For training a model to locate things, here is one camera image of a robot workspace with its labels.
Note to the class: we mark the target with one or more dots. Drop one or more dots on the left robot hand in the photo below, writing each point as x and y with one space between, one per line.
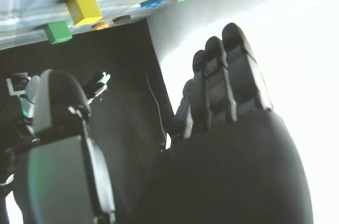
225 168

